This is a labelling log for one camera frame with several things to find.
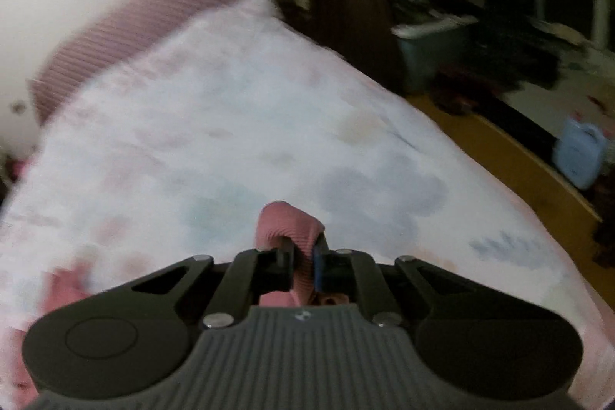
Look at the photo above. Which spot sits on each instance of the pink ribbed garment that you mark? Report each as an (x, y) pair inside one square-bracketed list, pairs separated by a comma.
[(288, 222)]

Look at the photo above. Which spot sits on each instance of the floral white blanket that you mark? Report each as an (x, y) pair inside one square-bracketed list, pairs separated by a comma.
[(230, 126)]

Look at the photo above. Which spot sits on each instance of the striped curtain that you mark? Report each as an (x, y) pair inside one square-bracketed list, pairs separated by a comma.
[(353, 13)]

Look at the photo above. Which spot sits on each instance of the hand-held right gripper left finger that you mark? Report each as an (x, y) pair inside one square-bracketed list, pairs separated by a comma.
[(285, 267)]

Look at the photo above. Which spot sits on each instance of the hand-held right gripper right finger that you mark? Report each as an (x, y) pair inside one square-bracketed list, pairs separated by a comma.
[(319, 271)]

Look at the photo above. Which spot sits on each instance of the blue storage bin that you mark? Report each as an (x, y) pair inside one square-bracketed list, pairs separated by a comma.
[(432, 52)]

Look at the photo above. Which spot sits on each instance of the pink quilted headboard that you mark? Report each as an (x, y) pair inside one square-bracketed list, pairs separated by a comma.
[(125, 40)]

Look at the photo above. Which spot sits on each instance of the light blue detergent jug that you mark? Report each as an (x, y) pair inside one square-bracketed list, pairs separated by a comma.
[(579, 155)]

